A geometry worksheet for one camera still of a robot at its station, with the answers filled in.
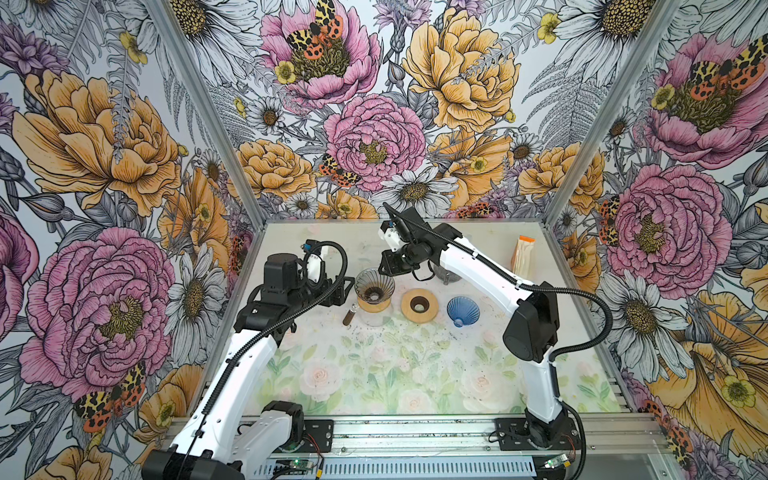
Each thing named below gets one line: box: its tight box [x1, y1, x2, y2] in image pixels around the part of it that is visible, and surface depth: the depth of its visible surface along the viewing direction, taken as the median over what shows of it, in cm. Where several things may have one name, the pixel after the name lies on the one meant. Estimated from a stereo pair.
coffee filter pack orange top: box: [511, 235, 536, 281], surface depth 102 cm
